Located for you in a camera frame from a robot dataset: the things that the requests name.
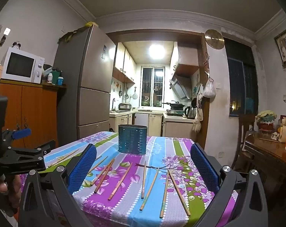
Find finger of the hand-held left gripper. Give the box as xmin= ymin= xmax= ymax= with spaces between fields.
xmin=1 ymin=128 xmax=32 ymax=148
xmin=0 ymin=140 xmax=56 ymax=173

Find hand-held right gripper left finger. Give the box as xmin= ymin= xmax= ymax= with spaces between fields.
xmin=19 ymin=144 xmax=97 ymax=227

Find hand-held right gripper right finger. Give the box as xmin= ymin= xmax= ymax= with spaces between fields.
xmin=190 ymin=142 xmax=269 ymax=227

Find bunch of wooden chopsticks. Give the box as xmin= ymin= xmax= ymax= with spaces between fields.
xmin=48 ymin=149 xmax=191 ymax=218

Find blue metal utensil holder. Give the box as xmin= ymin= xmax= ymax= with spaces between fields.
xmin=118 ymin=124 xmax=148 ymax=156

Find person's left hand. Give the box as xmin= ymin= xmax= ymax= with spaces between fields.
xmin=0 ymin=176 xmax=23 ymax=210

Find orange wooden cabinet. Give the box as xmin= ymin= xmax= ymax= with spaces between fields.
xmin=0 ymin=78 xmax=66 ymax=152

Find hanging pale cloth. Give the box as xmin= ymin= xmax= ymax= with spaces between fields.
xmin=192 ymin=109 xmax=203 ymax=133

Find white microwave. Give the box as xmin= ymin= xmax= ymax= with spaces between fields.
xmin=1 ymin=47 xmax=45 ymax=84

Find electric kettle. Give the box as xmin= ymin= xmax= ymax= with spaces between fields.
xmin=184 ymin=106 xmax=197 ymax=119

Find wooden chair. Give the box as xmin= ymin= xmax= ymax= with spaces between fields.
xmin=231 ymin=113 xmax=257 ymax=168

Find green container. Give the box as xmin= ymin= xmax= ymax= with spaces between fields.
xmin=52 ymin=70 xmax=61 ymax=85

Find beige base cabinets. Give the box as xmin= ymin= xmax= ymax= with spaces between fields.
xmin=109 ymin=111 xmax=198 ymax=138

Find wooden side table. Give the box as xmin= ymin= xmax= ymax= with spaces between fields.
xmin=243 ymin=130 xmax=286 ymax=208

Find floral striped tablecloth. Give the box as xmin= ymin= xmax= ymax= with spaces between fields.
xmin=19 ymin=131 xmax=235 ymax=227

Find black wok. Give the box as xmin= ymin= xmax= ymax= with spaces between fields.
xmin=161 ymin=100 xmax=185 ymax=109

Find white plastic bag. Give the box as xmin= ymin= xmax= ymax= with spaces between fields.
xmin=203 ymin=77 xmax=216 ymax=98

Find steel range hood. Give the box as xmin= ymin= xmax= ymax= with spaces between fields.
xmin=170 ymin=75 xmax=192 ymax=100

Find brown refrigerator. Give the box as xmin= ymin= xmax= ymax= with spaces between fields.
xmin=54 ymin=25 xmax=117 ymax=145

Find dark room window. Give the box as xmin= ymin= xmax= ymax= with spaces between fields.
xmin=224 ymin=38 xmax=259 ymax=117

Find barred kitchen window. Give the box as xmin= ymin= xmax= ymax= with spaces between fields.
xmin=141 ymin=67 xmax=165 ymax=107

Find dark green cloth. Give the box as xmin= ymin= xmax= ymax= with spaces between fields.
xmin=58 ymin=28 xmax=83 ymax=43

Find kitchen ceiling lamp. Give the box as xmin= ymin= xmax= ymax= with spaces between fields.
xmin=149 ymin=44 xmax=165 ymax=59

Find framed elephant picture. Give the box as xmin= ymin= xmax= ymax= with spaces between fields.
xmin=274 ymin=26 xmax=286 ymax=68

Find wall cabinet above hood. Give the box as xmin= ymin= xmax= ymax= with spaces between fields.
xmin=171 ymin=41 xmax=200 ymax=77

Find beige wall cabinets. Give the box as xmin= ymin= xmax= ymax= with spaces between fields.
xmin=112 ymin=43 xmax=137 ymax=84

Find gold wall clock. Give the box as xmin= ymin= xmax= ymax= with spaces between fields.
xmin=205 ymin=29 xmax=225 ymax=50

